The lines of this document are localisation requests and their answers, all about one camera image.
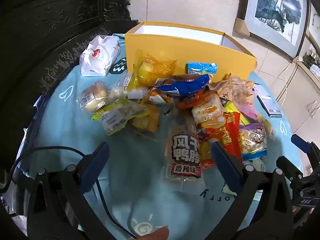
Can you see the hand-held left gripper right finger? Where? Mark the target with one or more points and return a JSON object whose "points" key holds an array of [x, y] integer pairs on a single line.
{"points": [[226, 166]]}

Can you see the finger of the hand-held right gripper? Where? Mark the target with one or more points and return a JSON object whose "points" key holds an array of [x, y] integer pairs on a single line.
{"points": [[290, 166], [298, 140]]}

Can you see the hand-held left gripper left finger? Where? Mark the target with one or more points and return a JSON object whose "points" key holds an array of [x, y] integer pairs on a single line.
{"points": [[96, 166]]}

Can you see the red yellow snack packet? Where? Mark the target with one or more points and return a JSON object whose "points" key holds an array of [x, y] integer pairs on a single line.
{"points": [[225, 132]]}

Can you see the brown duck snack packet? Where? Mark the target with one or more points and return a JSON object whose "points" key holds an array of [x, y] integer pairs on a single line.
{"points": [[182, 150]]}

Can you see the small blue white snack packet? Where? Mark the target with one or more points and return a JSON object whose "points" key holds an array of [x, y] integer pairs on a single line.
{"points": [[202, 70]]}

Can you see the yellow cardboard box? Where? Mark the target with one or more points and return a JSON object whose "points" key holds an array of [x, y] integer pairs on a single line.
{"points": [[175, 47]]}

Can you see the clear pale snack packet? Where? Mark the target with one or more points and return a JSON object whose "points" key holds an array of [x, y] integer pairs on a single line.
{"points": [[268, 127]]}

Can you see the purple white snack packet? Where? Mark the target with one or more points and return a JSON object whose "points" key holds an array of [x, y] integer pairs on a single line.
{"points": [[252, 140]]}

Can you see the beige cabinet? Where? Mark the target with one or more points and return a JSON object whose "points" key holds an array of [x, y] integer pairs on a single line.
{"points": [[302, 95]]}

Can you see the black smartphone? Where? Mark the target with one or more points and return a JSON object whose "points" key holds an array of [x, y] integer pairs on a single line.
{"points": [[268, 102]]}

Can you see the yellow edged labelled snack packet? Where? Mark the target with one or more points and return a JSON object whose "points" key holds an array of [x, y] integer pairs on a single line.
{"points": [[117, 120]]}

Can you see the pink snack packet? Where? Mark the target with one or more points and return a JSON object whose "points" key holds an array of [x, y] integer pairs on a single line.
{"points": [[250, 110]]}

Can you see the yellow green snack packet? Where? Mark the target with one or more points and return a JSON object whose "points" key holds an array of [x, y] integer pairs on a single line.
{"points": [[232, 108]]}

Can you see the white orange bun packet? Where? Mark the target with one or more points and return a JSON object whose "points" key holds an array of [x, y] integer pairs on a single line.
{"points": [[207, 110]]}

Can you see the clear bread roll packet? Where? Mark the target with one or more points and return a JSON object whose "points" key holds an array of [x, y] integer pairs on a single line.
{"points": [[95, 92]]}

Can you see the beige transparent snack packet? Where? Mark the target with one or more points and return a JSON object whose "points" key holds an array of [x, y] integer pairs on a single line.
{"points": [[232, 90]]}

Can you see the dark brush holder set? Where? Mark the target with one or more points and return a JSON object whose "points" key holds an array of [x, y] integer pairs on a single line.
{"points": [[310, 57]]}

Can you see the white tissue pack red print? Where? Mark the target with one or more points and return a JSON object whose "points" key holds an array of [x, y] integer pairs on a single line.
{"points": [[100, 55]]}

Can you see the framed branch painting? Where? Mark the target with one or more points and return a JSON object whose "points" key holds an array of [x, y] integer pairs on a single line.
{"points": [[315, 22]]}

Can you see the framed lotus painting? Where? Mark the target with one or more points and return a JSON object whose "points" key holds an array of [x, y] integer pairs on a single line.
{"points": [[275, 7]]}

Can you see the dark carved wooden screen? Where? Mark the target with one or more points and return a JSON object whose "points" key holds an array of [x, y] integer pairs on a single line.
{"points": [[50, 17]]}

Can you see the cardboard frame corner protector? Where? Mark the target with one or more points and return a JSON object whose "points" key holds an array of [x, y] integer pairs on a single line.
{"points": [[241, 28]]}

